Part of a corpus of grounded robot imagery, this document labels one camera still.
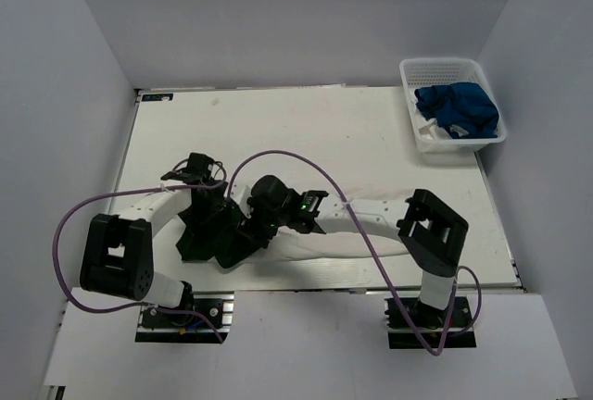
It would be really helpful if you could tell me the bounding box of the white green raglan t-shirt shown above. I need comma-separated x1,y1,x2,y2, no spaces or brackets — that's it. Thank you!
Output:
174,184,418,271

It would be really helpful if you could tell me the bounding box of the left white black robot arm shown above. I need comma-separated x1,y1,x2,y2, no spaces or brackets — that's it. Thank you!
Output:
80,153,223,325

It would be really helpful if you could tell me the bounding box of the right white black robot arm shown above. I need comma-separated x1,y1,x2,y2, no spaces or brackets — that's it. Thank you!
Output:
230,175,469,328

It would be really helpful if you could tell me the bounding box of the dark label sticker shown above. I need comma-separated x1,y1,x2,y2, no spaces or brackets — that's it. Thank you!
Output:
141,93,174,102

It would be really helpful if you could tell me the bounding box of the white plastic basket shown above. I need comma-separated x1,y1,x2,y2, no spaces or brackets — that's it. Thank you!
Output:
399,57,507,153

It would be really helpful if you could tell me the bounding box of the blue t-shirt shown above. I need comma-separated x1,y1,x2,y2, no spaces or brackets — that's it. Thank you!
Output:
413,82,499,139

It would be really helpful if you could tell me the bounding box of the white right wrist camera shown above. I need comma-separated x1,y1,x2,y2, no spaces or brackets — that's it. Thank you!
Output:
230,183,252,219

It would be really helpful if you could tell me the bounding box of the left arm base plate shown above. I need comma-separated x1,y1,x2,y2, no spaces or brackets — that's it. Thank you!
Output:
135,294,234,344

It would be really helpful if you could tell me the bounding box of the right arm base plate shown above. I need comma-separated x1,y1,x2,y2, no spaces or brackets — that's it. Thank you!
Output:
385,296,477,350

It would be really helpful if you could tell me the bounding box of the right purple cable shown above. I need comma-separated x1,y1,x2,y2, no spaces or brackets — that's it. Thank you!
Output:
227,149,483,357

